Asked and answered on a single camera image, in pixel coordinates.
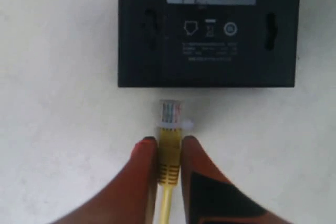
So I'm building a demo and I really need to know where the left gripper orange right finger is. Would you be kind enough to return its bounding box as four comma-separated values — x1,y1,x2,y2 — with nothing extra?
181,136,287,223

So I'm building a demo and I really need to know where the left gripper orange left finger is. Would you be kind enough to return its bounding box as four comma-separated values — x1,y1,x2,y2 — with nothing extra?
55,136,158,223

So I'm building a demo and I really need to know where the yellow ethernet cable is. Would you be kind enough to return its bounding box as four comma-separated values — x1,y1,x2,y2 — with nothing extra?
152,99,195,224

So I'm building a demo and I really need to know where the black network switch box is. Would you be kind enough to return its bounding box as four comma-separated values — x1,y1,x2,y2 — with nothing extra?
118,0,300,88

